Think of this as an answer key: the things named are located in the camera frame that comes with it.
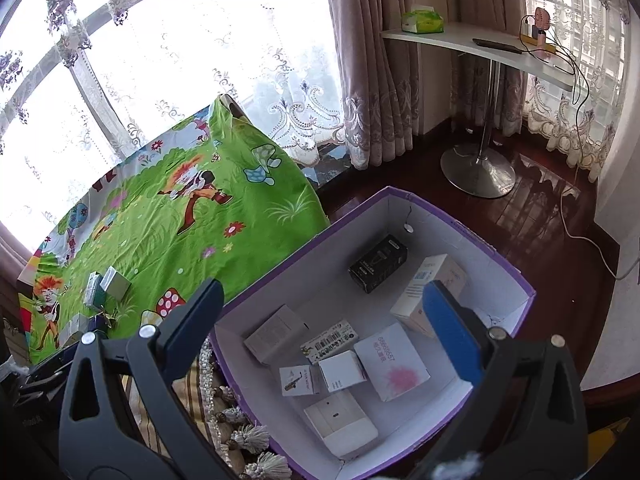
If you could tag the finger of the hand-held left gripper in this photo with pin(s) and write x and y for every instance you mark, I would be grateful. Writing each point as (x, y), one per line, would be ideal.
(50, 367)

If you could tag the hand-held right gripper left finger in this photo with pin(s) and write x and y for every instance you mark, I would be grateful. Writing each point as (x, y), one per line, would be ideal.
(195, 315)

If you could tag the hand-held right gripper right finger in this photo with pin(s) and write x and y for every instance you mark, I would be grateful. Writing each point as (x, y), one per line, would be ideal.
(450, 332)

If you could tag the small pale box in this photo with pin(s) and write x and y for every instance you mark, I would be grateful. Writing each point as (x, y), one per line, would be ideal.
(75, 325)

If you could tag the white box with blue print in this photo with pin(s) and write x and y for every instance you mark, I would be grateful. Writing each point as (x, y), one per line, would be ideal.
(415, 295)

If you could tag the white box with pink blot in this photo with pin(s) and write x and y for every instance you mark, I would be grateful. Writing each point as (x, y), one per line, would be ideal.
(392, 366)

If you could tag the grey box with small text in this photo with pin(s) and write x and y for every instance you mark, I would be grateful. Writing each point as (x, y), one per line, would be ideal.
(275, 332)

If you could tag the silver green box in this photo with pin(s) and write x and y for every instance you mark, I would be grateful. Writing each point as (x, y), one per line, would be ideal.
(116, 284)

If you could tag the teal white medicine box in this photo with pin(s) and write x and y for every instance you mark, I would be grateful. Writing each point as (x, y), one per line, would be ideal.
(93, 290)

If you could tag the black box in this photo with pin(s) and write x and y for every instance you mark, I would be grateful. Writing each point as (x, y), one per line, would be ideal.
(377, 262)

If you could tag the purple cardboard storage box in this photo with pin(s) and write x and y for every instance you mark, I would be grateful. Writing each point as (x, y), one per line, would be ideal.
(440, 230)

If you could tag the small white cube box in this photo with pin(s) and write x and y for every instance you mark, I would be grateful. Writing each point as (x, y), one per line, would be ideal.
(342, 370)

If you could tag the white box with green label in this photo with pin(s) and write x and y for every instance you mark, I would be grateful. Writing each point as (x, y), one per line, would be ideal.
(330, 342)

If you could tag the small box with saxophone print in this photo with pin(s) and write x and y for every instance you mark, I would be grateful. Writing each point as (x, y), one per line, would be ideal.
(300, 380)

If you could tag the large white box bottom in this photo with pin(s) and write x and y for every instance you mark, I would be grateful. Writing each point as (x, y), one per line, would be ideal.
(340, 420)

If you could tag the striped plush cushion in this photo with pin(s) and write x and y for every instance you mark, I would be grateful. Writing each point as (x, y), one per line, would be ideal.
(200, 400)

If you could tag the green cartoon printed cloth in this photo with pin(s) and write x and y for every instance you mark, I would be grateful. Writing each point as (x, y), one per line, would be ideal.
(175, 230)

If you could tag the yellow object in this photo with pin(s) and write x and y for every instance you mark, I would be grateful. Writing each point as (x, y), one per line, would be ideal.
(605, 442)

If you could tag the white lace sheer curtain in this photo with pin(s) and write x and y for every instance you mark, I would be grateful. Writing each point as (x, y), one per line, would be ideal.
(200, 60)
(565, 100)

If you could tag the brown pink curtain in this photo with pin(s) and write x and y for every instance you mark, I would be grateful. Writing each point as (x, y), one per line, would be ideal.
(380, 85)

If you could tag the black remote on table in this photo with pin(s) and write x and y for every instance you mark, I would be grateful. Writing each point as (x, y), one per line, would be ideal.
(495, 44)

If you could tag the white bar table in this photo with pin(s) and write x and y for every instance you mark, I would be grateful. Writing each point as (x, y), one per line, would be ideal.
(450, 37)

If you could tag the green tissue box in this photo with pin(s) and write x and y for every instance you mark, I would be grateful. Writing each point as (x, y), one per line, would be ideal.
(422, 21)

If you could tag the small pink fan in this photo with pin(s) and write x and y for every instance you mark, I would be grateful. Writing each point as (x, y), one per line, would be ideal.
(541, 17)

